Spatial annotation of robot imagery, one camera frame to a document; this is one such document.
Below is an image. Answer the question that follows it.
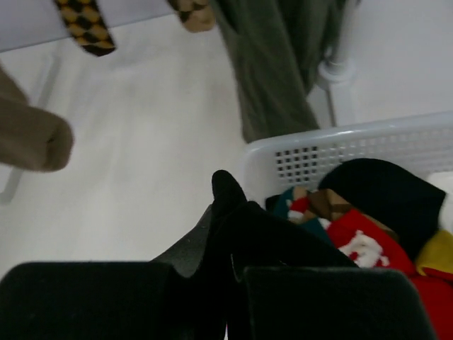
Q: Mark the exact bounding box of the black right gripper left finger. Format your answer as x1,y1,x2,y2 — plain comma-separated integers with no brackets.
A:
1,210,226,339

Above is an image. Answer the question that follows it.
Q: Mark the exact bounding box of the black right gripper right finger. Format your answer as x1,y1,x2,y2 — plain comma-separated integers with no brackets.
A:
244,267,437,339

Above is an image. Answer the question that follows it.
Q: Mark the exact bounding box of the beige ribbed sock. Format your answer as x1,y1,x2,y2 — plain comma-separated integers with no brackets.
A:
1,69,74,172

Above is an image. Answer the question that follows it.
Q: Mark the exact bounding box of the teal green sock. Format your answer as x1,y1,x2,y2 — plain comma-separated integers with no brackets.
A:
267,186,333,246

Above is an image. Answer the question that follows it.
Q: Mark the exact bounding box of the red santa sock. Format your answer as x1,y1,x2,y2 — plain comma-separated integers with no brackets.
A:
309,190,452,339

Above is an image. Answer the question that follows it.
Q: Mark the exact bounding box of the white plastic laundry basket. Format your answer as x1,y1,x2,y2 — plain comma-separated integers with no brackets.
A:
238,111,452,205

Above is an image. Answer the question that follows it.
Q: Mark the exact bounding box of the black sock in basket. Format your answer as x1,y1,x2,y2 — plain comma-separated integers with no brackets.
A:
318,159,447,260

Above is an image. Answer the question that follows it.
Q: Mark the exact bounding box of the mustard yellow sock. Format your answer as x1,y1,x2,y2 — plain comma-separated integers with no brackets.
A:
415,229,452,282

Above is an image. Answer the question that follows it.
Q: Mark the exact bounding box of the white sock in basket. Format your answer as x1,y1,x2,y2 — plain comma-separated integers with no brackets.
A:
427,171,453,233

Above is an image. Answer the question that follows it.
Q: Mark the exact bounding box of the white and steel clothes rack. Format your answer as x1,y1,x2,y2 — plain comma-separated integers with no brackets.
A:
318,0,359,126

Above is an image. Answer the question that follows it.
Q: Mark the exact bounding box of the olive green hanging garment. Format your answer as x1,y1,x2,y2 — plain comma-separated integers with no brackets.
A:
210,0,346,143

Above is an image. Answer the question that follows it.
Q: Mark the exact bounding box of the brown argyle sock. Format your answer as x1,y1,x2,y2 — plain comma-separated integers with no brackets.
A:
52,0,116,57
168,0,216,33

